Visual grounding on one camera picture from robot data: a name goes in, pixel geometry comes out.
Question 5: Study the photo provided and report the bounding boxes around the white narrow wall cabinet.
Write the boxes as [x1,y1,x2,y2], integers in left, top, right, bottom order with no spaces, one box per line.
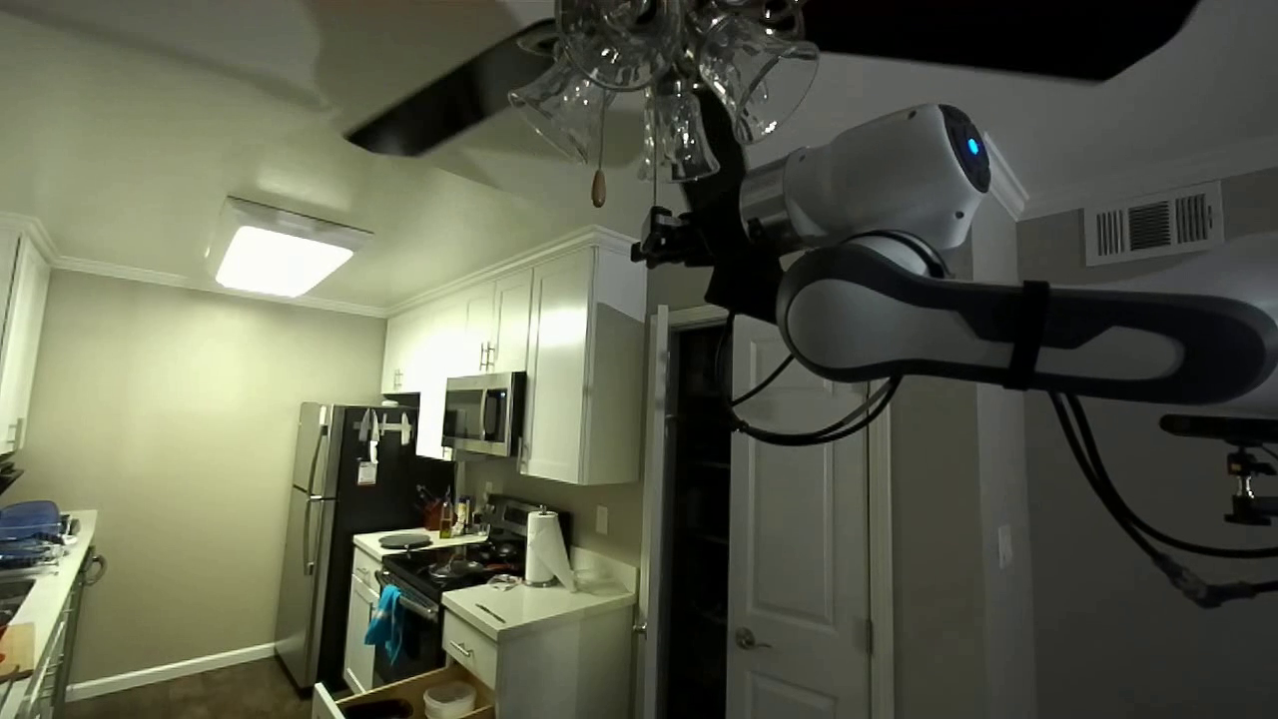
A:
[0,227,55,458]

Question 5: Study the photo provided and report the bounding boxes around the white panel door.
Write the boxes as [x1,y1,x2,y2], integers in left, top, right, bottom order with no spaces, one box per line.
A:
[724,314,877,719]

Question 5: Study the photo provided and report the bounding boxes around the open wooden drawer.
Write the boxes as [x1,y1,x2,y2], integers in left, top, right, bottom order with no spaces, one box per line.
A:
[307,659,501,719]

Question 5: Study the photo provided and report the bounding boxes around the white base cabinet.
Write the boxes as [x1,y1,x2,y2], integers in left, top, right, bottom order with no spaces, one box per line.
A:
[439,579,637,719]

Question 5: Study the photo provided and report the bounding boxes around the pull string with wooden pendant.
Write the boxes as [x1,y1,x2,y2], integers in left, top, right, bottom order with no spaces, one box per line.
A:
[585,98,610,211]

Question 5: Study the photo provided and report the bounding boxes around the white wall cabinets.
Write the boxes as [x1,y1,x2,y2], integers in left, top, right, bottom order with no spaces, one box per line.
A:
[380,237,649,491]

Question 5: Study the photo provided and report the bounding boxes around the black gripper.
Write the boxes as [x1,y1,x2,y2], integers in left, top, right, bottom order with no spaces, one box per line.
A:
[690,85,798,326]

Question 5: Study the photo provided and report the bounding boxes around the stainless steel microwave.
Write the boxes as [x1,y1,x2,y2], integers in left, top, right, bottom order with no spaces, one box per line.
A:
[439,366,528,463]

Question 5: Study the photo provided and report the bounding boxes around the black camera on mount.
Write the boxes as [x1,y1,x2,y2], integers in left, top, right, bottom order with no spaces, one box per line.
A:
[1154,412,1278,532]

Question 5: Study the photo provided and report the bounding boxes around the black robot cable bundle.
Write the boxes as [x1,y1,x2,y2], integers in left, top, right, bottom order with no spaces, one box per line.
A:
[724,311,1278,616]

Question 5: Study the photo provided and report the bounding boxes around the blue dish towel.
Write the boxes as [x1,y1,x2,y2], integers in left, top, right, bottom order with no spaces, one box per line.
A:
[364,579,405,669]

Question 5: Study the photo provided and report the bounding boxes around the blue cloth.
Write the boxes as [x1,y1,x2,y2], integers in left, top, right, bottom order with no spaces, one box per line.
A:
[0,495,70,575]

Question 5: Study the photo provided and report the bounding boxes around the white kitchen counter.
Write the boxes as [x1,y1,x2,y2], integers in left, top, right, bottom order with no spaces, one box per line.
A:
[0,507,103,719]

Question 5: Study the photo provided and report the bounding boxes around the square ceiling light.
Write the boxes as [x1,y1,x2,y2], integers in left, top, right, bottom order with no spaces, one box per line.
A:
[204,195,375,305]

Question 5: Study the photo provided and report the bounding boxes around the white air vent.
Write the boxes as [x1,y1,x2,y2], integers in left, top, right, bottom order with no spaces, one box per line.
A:
[1080,179,1227,266]

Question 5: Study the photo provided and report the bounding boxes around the white paper towel roll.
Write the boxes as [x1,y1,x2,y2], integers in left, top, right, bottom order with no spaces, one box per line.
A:
[519,503,579,592]

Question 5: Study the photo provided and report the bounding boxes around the black stove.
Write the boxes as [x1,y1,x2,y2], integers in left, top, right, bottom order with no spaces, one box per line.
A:
[375,491,579,685]

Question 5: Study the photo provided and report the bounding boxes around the stainless steel refrigerator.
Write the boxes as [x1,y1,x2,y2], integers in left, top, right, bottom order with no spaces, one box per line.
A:
[270,391,421,695]

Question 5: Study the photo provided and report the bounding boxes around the dark ceiling fan blade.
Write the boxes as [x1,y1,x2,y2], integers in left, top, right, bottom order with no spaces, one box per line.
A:
[802,0,1207,88]
[342,16,559,159]

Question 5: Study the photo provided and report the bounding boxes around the thin pull chain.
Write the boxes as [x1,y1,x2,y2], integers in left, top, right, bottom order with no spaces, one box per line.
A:
[641,85,661,189]

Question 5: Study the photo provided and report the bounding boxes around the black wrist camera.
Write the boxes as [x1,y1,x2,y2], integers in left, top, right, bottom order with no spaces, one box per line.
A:
[625,203,713,270]

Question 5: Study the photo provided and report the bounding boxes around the glass chandelier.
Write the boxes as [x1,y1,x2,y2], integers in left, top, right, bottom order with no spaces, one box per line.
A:
[505,0,823,189]

